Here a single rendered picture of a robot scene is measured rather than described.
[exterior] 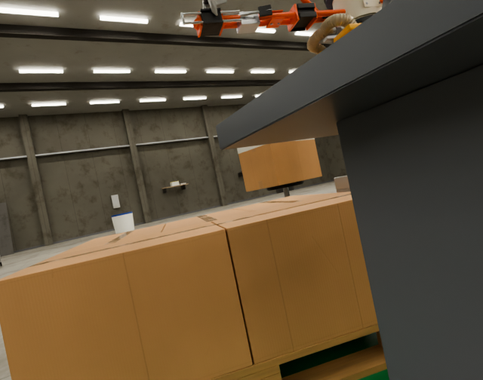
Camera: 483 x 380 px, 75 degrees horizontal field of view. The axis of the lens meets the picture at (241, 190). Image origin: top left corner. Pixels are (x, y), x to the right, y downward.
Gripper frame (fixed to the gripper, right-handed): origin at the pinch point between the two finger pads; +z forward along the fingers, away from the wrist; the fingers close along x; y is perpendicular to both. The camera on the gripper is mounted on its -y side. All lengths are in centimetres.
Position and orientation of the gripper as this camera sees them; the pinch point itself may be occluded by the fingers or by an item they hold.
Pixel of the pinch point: (211, 21)
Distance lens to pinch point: 122.0
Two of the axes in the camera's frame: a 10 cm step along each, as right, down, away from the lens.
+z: 2.0, 9.8, 0.0
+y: 9.5, -2.0, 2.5
